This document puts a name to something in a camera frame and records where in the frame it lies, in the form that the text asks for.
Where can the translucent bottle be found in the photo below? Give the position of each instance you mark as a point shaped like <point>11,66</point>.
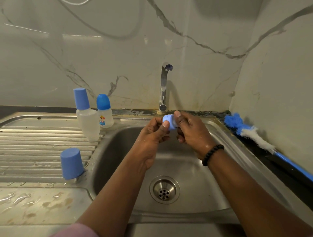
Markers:
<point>89,124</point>
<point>81,100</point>

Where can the stainless steel sink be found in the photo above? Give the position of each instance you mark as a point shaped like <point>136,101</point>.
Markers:
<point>44,151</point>

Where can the person's left forearm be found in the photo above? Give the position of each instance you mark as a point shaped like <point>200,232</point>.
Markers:
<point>115,200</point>

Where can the pink shirt sleeve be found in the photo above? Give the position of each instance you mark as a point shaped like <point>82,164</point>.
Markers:
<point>78,231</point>

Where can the cartoon print baby bottle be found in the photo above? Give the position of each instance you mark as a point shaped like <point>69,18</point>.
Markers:
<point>104,115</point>

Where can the blue cylindrical bottle cap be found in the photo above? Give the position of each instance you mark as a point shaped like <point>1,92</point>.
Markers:
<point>72,163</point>

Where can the metal sink drain strainer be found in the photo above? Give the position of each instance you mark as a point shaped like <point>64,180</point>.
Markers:
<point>164,189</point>

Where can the translucent bottle front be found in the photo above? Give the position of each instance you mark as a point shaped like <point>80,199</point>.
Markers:
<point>81,100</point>

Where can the blue and white bottle brush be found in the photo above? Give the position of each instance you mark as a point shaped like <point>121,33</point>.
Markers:
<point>234,121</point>

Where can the chrome sink faucet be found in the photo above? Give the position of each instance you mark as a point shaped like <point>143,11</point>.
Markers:
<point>164,88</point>

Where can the person's right forearm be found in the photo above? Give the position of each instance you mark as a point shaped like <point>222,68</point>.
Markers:
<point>254,198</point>

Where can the person's left hand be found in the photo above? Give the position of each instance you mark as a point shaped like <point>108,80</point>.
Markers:
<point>149,144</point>

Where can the person's right hand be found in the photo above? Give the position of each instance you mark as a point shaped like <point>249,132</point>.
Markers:
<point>195,134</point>

